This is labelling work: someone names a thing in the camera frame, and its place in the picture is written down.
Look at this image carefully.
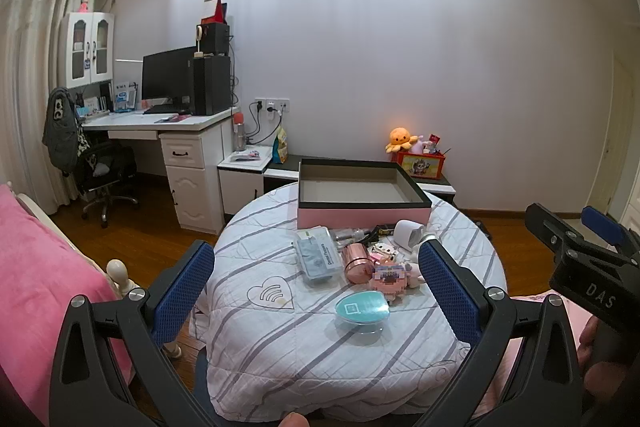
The white low side cabinet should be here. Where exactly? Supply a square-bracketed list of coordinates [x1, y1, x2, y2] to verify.
[217, 145, 271, 215]

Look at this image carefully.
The red triangular item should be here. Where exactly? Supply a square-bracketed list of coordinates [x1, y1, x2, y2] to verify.
[201, 0, 226, 24]

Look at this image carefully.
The white cylindrical device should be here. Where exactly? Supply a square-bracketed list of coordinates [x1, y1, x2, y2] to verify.
[393, 220, 427, 251]

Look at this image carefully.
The pink blanket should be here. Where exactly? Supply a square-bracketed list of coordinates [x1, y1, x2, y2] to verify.
[0, 184, 119, 424]

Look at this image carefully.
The red-capped water bottle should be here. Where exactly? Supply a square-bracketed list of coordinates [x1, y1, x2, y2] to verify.
[233, 112, 246, 152]

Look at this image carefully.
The pink block-built pig toy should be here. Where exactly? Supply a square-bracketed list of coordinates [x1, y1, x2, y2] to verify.
[368, 262, 425, 305]

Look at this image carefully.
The black office chair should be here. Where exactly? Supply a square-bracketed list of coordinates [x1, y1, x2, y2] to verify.
[73, 141, 139, 229]

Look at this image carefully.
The red toy storage box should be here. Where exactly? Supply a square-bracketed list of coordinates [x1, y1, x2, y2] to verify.
[395, 152, 446, 180]

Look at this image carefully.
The teal oval lidded container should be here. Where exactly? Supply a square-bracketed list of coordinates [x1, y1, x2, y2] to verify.
[334, 291, 390, 334]

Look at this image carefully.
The black desktop computer tower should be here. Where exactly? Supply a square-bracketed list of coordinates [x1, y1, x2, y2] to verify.
[190, 55, 232, 116]

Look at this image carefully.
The white glass-door cabinet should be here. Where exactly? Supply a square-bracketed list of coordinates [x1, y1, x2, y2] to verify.
[58, 12, 115, 89]

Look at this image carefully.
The clear dental flosser box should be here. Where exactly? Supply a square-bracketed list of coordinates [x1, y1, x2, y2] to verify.
[293, 227, 344, 283]

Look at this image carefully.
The beige curtain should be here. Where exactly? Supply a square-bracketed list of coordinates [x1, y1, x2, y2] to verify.
[1, 0, 81, 213]

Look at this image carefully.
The white bed post knob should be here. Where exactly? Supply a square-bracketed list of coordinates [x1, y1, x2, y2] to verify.
[106, 259, 137, 298]

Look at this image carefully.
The white desk with drawers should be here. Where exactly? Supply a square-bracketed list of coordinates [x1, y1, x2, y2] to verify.
[82, 107, 236, 234]

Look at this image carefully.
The low black-top tv bench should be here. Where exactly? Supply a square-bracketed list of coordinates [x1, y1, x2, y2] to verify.
[262, 155, 457, 206]

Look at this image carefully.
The yellow blue small box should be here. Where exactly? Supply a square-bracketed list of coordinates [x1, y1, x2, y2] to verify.
[375, 223, 396, 236]

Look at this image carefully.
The black speaker box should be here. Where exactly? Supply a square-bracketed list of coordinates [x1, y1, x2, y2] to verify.
[200, 23, 230, 55]

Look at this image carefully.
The pink black storage box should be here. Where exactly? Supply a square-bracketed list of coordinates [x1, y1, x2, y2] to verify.
[297, 158, 432, 229]

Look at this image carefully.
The pink white block toy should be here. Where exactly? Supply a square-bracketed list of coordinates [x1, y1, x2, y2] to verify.
[368, 242, 397, 265]

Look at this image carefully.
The rose gold metallic cylinder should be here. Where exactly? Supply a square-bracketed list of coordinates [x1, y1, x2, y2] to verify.
[342, 243, 374, 285]

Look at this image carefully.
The orange octopus plush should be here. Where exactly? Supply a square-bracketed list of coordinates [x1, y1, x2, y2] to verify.
[385, 127, 418, 154]

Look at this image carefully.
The yellow blue snack bag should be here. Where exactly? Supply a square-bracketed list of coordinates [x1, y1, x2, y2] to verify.
[272, 126, 288, 165]

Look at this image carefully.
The white wall power strip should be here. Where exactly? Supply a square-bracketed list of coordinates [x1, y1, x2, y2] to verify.
[255, 96, 291, 113]

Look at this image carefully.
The white figurine toy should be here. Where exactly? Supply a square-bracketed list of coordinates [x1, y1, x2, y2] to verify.
[414, 233, 438, 252]

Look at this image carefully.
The person's right hand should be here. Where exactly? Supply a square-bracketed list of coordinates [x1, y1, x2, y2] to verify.
[577, 315, 629, 403]

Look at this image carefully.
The black computer monitor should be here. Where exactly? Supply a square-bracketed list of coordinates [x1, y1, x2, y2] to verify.
[141, 46, 196, 114]

